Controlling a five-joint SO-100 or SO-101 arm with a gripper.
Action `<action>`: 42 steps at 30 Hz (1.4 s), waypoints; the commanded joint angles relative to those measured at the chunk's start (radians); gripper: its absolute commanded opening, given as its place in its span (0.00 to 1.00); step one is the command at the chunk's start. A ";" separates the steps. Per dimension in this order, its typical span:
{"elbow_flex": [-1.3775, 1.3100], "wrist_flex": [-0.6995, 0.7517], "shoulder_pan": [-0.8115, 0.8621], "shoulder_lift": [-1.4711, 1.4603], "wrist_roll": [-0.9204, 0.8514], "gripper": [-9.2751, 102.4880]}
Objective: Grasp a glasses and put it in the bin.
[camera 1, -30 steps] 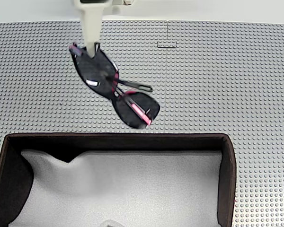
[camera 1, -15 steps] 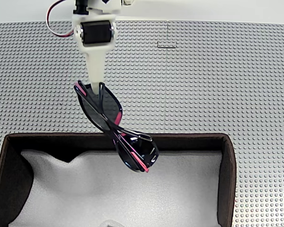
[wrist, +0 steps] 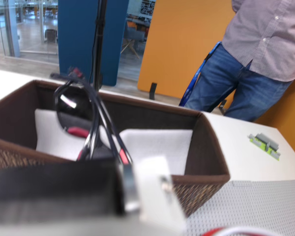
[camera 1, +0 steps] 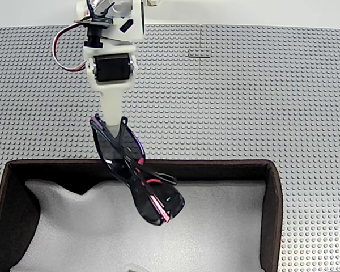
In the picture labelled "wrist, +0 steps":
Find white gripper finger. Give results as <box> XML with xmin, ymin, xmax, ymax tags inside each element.
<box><xmin>133</xmin><ymin>154</ymin><xmax>188</xmax><ymax>223</ymax></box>

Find black sports glasses red accents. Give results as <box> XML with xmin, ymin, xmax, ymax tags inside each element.
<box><xmin>50</xmin><ymin>65</ymin><xmax>134</xmax><ymax>168</ymax></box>

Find brown woven fabric-lined bin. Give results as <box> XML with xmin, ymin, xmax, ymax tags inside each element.
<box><xmin>0</xmin><ymin>80</ymin><xmax>231</xmax><ymax>218</ymax></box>

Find white foam padding sheet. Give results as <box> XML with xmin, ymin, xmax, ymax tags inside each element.
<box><xmin>34</xmin><ymin>109</ymin><xmax>194</xmax><ymax>176</ymax></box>

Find grey studded baseplate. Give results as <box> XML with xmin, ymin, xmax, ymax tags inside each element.
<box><xmin>186</xmin><ymin>180</ymin><xmax>295</xmax><ymax>236</ymax></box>

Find green and grey brick assembly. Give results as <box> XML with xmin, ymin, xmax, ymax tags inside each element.
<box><xmin>247</xmin><ymin>132</ymin><xmax>282</xmax><ymax>162</ymax></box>

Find orange partition panel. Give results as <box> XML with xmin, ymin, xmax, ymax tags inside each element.
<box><xmin>137</xmin><ymin>0</ymin><xmax>295</xmax><ymax>165</ymax></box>

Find person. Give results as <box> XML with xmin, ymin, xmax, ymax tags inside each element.
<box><xmin>178</xmin><ymin>0</ymin><xmax>295</xmax><ymax>123</ymax></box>

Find black stand pole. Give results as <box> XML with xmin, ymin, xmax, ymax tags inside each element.
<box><xmin>89</xmin><ymin>0</ymin><xmax>108</xmax><ymax>91</ymax></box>

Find grey chair with wooden legs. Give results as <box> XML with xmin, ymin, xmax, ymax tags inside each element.
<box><xmin>119</xmin><ymin>20</ymin><xmax>148</xmax><ymax>59</ymax></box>

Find blue partition panel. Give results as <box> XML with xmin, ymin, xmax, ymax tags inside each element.
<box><xmin>57</xmin><ymin>0</ymin><xmax>130</xmax><ymax>87</ymax></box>

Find red and white cables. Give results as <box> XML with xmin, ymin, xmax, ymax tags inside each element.
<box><xmin>201</xmin><ymin>225</ymin><xmax>285</xmax><ymax>236</ymax></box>

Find black panel foot bracket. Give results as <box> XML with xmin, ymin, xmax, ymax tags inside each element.
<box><xmin>148</xmin><ymin>83</ymin><xmax>158</xmax><ymax>100</ymax></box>

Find blue strap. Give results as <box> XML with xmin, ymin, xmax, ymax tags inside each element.
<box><xmin>178</xmin><ymin>41</ymin><xmax>223</xmax><ymax>107</ymax></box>

